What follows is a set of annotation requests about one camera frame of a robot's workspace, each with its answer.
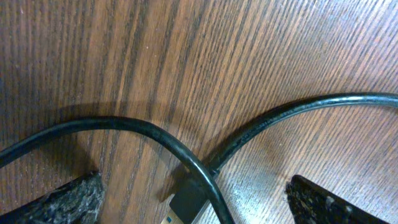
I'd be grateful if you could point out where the black USB cable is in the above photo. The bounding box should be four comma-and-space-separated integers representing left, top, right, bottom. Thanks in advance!
160, 91, 398, 224

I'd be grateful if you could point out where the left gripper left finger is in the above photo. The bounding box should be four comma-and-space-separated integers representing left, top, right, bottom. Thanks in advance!
1, 172, 105, 224

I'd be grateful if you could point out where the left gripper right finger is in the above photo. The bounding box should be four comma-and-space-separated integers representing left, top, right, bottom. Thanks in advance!
285, 175, 385, 224

